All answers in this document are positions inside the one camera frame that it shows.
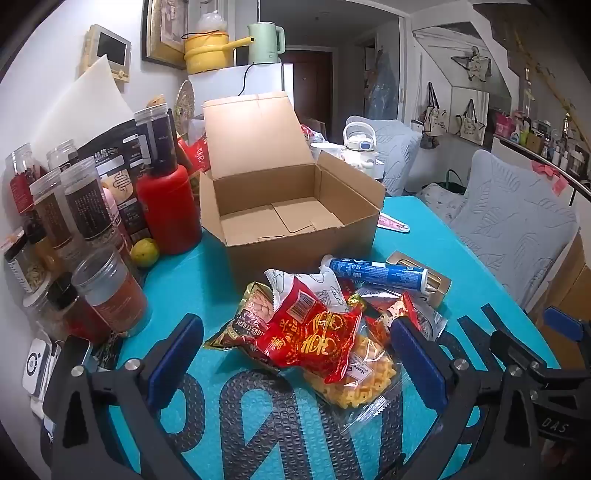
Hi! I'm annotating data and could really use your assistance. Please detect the red gift packet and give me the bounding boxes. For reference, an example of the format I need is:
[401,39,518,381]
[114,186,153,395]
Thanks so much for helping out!
[177,136,212,175]

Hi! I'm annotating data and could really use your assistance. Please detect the white cartoon kettle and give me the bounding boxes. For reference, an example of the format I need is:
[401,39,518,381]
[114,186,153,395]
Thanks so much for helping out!
[342,121,382,175]

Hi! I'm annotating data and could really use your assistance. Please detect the clear bag of yellow crisps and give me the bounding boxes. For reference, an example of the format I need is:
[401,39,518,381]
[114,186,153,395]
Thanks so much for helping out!
[302,332,409,425]

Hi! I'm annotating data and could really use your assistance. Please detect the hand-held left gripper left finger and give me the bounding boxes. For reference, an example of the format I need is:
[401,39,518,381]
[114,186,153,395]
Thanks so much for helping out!
[50,314,205,480]

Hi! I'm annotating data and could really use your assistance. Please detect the black power cable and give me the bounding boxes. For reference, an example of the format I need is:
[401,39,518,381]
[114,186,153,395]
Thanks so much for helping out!
[237,62,262,97]

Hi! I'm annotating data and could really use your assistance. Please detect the red plastic bag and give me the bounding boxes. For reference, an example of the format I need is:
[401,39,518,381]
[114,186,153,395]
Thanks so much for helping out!
[299,121,328,143]

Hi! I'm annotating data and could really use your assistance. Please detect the small dark-lidded bottle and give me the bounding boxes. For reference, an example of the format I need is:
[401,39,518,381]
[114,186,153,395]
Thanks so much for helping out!
[46,272,100,344]

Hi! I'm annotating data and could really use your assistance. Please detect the jar of pale noodles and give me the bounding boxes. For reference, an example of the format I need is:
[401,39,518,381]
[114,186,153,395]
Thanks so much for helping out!
[4,233,51,296]

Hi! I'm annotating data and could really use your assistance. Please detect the red bottle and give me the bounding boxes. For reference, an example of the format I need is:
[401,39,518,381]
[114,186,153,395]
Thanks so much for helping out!
[136,164,203,256]

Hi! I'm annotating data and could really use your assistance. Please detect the black printed pouch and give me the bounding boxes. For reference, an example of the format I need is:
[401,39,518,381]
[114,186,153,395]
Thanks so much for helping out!
[78,117,155,247]

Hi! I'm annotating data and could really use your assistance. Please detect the white cup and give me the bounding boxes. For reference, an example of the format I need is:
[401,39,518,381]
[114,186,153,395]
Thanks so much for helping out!
[309,141,346,161]

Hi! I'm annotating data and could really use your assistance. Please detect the clear jar dark label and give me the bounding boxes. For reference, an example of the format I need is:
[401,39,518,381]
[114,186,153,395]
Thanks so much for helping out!
[30,167,75,250]
[60,157,114,241]

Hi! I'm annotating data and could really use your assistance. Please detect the blue tablet tube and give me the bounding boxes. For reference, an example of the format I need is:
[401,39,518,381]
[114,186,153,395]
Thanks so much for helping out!
[320,255,428,292]

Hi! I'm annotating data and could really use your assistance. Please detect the white foam board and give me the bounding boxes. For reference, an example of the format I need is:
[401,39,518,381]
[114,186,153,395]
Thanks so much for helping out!
[30,55,136,164]

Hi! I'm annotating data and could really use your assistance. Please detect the red gold-lettered snack packet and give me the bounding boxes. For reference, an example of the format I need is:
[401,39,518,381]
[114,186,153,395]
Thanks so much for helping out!
[256,277,363,385]

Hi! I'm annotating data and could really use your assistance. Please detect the white line-drawing snack packet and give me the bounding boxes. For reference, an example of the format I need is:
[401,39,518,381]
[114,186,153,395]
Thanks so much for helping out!
[264,267,354,319]

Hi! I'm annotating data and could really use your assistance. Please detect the beige tote bag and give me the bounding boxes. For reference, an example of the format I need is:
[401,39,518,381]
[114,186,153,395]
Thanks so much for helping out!
[421,82,450,138]
[458,99,486,141]

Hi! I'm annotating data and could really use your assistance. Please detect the tall jar dark contents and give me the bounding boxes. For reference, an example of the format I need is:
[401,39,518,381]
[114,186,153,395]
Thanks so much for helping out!
[133,104,179,175]

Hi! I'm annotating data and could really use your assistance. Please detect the white square device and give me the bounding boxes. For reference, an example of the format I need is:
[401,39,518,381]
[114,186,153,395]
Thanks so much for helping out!
[21,338,62,398]

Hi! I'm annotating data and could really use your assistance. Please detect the black rounded device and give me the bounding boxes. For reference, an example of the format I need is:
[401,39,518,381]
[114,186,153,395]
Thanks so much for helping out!
[44,335,93,370]

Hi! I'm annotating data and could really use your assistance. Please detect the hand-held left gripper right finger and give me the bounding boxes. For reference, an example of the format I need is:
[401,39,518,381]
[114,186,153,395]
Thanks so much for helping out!
[392,318,546,480]

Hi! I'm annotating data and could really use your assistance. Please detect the grey covered chair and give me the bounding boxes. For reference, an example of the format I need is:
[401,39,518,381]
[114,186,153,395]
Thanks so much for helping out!
[345,115,423,198]
[450,148,581,311]

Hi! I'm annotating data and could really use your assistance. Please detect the pink bottle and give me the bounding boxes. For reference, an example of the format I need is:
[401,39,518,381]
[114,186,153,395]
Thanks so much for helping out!
[100,179,124,229]

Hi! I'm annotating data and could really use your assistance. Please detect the clear jar red label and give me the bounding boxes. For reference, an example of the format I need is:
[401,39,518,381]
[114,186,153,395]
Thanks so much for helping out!
[6,143,47,215]

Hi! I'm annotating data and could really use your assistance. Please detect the clear jar red-brown contents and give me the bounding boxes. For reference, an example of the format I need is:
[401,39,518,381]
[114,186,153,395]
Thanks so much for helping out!
[71,244,152,340]

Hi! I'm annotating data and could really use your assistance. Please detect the woven round fan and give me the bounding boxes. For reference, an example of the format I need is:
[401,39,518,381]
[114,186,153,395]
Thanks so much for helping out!
[174,79,206,134]

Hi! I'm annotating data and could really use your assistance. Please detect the clear plastic bag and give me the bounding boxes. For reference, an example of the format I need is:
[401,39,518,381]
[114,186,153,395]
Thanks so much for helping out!
[196,10,229,33]

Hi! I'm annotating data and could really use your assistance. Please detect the brown gold nut packet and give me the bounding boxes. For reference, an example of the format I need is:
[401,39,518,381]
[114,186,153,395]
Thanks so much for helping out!
[203,281,278,365]

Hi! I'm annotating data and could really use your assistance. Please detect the clear jar pale contents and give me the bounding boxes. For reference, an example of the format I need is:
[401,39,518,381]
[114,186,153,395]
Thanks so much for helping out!
[46,140,79,171]

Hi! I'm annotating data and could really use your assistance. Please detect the white fridge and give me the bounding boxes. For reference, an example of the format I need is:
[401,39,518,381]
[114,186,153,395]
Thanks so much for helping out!
[187,62,295,118]

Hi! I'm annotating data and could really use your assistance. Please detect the green yellow citrus fruit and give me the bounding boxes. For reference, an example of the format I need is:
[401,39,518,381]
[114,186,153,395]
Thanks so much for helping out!
[130,237,160,269]

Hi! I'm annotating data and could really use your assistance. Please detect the white bag green handles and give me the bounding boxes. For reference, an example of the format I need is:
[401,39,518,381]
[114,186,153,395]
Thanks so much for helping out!
[417,169,468,215]

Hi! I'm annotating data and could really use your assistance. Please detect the brown cardboard box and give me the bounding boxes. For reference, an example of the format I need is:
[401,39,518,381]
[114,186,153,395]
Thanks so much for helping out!
[198,91,386,276]

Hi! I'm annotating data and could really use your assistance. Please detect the teal printed table mat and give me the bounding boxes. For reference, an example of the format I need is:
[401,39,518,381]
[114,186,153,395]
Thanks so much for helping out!
[99,196,561,480]

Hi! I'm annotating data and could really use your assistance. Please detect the pink red flat packet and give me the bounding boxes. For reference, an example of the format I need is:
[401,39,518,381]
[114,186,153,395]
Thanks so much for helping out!
[376,216,411,234]

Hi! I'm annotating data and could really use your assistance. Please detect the silver foil packet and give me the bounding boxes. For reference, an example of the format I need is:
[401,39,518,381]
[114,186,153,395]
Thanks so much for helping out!
[353,285,448,343]

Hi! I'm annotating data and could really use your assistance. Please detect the cream wall intercom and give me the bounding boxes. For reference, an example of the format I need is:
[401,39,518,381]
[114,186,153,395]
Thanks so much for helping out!
[84,24,132,85]

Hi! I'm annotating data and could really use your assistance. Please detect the yellow pot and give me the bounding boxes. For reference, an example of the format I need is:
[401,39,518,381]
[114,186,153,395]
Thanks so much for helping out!
[183,30,254,75]

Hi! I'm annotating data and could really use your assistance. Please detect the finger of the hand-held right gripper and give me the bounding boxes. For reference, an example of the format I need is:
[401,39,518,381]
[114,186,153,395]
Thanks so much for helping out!
[489,329,561,370]
[543,306,587,342]

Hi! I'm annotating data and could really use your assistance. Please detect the green electric kettle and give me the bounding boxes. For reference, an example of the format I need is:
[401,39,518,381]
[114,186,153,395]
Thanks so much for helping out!
[246,21,286,65]

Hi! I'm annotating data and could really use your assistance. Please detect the framed picture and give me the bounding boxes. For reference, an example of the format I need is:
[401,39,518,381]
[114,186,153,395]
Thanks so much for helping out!
[141,0,188,71]

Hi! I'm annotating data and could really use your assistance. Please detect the dark brown door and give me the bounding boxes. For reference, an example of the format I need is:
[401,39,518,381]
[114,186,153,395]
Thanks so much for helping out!
[281,45,334,137]

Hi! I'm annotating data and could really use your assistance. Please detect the gold windowed box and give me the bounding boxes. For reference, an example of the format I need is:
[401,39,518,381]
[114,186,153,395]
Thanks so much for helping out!
[385,250,452,309]

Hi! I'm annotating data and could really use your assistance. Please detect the row of small bottles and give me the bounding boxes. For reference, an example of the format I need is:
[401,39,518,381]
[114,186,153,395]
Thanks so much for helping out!
[492,107,591,176]

